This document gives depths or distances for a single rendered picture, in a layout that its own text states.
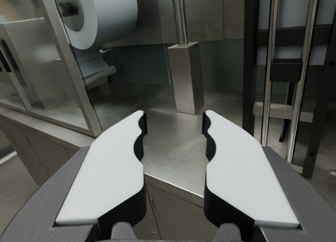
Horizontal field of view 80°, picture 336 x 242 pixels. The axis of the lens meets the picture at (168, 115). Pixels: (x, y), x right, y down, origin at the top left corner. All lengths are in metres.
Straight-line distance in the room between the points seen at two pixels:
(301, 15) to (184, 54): 0.41
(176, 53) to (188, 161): 0.40
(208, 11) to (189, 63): 0.30
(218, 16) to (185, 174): 0.68
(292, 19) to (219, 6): 0.53
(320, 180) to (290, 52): 0.30
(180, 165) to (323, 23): 0.45
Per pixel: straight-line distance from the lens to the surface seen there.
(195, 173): 0.57
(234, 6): 0.95
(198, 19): 1.02
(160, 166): 0.61
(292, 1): 0.48
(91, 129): 0.83
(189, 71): 0.77
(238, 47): 0.97
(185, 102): 0.84
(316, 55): 0.49
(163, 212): 0.75
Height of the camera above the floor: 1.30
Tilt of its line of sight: 27 degrees down
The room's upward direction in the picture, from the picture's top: 10 degrees counter-clockwise
